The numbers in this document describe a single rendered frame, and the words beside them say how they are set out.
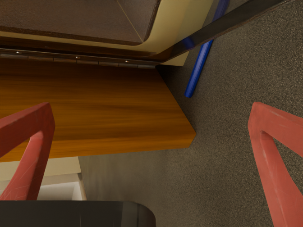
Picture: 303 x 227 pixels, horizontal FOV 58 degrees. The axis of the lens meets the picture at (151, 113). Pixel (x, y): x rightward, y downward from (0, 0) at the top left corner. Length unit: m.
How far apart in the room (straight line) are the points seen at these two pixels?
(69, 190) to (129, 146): 1.04
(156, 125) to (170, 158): 0.10
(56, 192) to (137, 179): 0.82
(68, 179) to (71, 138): 0.94
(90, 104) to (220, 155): 0.18
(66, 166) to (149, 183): 0.74
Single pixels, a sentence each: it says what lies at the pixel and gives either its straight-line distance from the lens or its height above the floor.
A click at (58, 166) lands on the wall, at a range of 1.22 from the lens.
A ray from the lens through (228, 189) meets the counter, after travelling 0.35.
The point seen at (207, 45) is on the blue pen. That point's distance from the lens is 0.36.
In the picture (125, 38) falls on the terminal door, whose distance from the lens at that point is 0.26.
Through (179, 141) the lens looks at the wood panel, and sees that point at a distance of 0.38.
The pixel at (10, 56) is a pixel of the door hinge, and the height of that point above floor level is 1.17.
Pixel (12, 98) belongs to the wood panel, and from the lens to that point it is 0.36.
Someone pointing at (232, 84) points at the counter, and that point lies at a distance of 0.33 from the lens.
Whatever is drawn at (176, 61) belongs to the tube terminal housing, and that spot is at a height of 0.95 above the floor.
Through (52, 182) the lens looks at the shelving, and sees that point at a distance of 1.24.
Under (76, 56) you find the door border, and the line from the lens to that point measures 0.33.
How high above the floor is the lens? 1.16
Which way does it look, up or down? 27 degrees down
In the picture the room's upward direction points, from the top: 91 degrees counter-clockwise
